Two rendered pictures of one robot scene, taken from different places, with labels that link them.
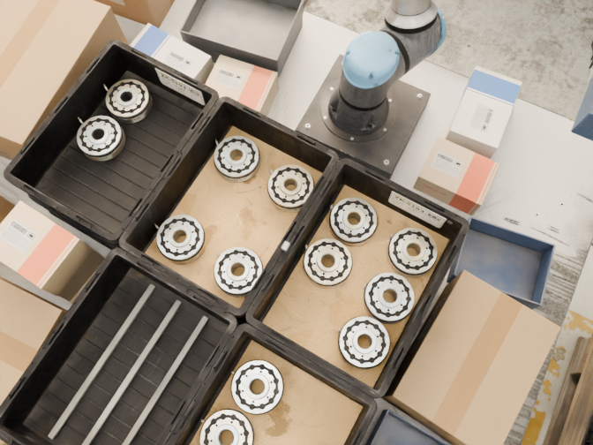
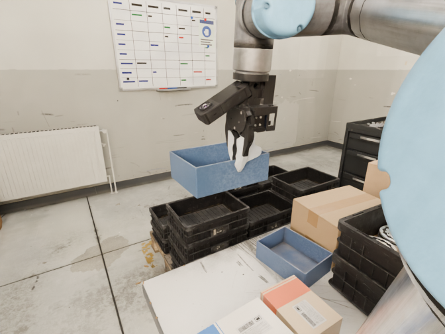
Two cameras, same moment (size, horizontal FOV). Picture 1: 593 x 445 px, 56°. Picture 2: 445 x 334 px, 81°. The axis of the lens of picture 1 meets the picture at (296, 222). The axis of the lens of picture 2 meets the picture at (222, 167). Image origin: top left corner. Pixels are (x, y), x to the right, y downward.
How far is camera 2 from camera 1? 1.29 m
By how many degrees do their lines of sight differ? 86
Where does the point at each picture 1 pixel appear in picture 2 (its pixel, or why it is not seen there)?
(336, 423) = not seen: hidden behind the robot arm
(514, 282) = (284, 252)
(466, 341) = (349, 209)
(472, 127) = (269, 325)
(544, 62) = not seen: outside the picture
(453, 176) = (307, 302)
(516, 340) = (320, 201)
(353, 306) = not seen: hidden behind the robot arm
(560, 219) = (230, 266)
